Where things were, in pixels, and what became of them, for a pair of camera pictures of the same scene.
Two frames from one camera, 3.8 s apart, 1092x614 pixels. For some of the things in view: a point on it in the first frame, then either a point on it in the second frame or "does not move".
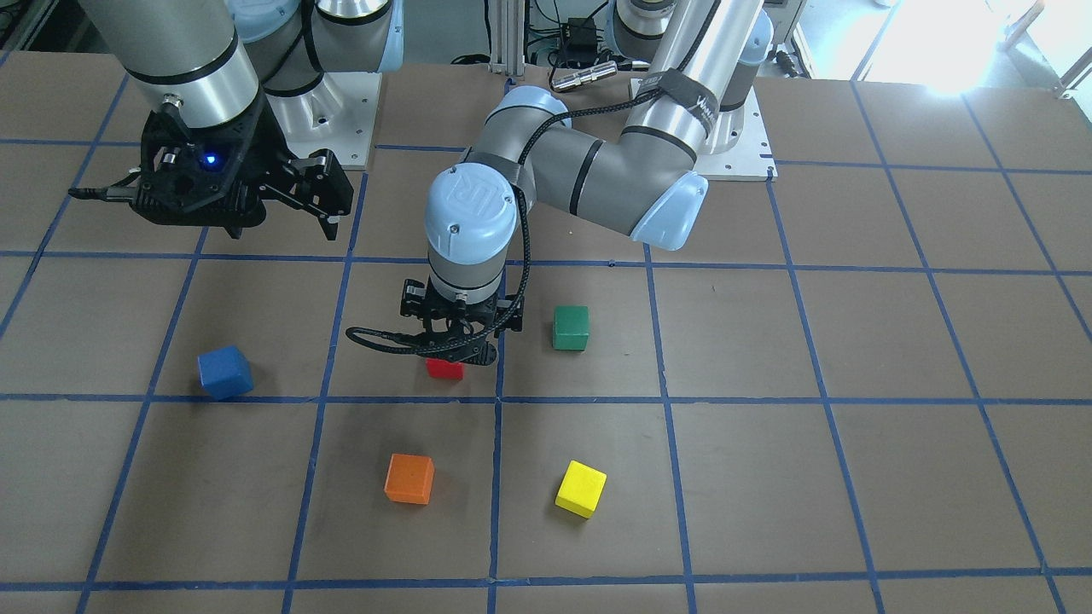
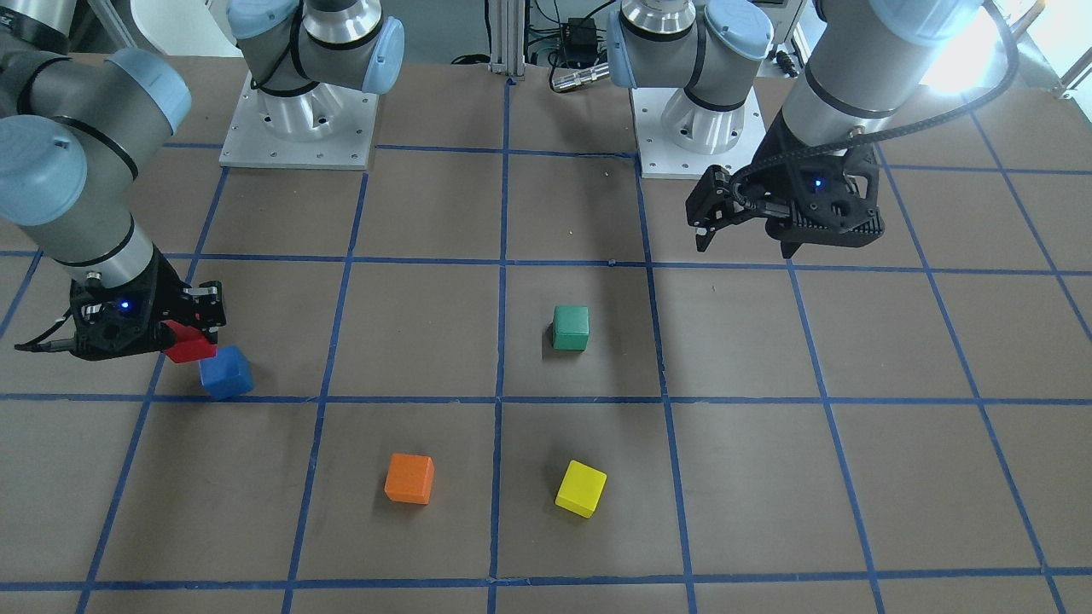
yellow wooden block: [580, 489] does not move
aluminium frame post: [508, 32] does not move
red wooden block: [440, 368] to [189, 345]
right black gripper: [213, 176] to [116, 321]
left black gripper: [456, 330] to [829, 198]
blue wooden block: [225, 372] does not move
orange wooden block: [409, 478] does not move
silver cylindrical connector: [567, 80] does not move
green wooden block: [571, 328] does not move
